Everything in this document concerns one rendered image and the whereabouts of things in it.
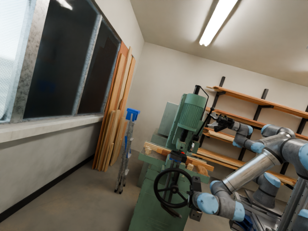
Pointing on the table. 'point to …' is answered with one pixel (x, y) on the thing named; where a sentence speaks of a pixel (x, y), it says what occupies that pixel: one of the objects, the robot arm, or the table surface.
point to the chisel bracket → (180, 145)
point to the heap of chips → (201, 170)
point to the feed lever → (202, 126)
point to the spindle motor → (191, 112)
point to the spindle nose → (184, 135)
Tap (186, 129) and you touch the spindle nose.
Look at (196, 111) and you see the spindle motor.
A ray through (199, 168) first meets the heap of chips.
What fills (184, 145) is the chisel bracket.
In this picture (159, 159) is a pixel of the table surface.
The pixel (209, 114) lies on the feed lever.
